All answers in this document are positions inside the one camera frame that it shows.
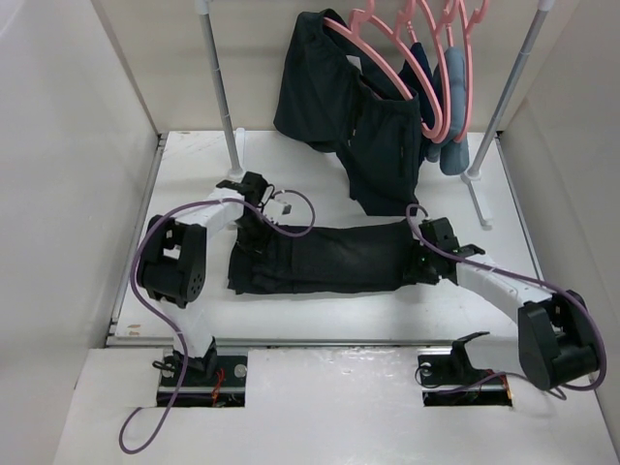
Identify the light blue jeans on hanger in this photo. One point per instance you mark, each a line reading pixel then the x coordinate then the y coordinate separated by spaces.
pixel 453 156

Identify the white rack foot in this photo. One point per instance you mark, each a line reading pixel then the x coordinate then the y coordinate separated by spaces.
pixel 237 150
pixel 479 200

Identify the right rack pole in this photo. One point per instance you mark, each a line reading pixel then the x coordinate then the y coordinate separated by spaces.
pixel 544 7

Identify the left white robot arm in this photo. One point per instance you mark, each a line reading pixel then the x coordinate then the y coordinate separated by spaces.
pixel 169 268

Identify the black trousers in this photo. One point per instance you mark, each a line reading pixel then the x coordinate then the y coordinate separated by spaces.
pixel 367 259
pixel 334 98

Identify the black trousers on hanger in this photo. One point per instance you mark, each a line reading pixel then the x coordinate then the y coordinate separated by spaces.
pixel 334 98

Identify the pink hanger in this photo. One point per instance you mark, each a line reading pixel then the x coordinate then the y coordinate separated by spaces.
pixel 451 37
pixel 378 53
pixel 439 130

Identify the left white rack foot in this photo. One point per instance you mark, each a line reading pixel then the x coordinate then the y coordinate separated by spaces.
pixel 237 150

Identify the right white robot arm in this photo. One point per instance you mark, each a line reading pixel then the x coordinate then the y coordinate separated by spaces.
pixel 558 342

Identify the right white rack foot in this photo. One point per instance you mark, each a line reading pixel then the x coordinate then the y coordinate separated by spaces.
pixel 479 200

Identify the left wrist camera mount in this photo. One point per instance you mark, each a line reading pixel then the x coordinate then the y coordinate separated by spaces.
pixel 274 208

